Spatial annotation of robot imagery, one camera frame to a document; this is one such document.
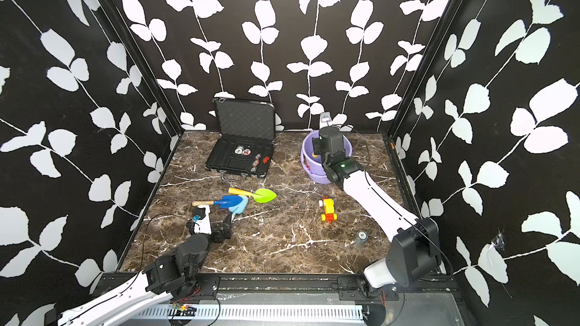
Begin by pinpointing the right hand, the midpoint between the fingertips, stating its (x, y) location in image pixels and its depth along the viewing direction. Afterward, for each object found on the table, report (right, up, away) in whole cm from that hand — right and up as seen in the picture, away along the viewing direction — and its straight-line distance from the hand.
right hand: (323, 127), depth 80 cm
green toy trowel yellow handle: (-25, -28, +17) cm, 41 cm away
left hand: (-37, -30, -1) cm, 48 cm away
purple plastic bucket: (-3, -14, +8) cm, 16 cm away
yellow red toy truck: (+3, -31, +7) cm, 32 cm away
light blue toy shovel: (-33, -33, +13) cm, 48 cm away
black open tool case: (-35, +2, +31) cm, 46 cm away
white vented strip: (-24, -60, -10) cm, 66 cm away
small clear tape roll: (+14, -39, 0) cm, 42 cm away
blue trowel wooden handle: (-40, -30, +13) cm, 52 cm away
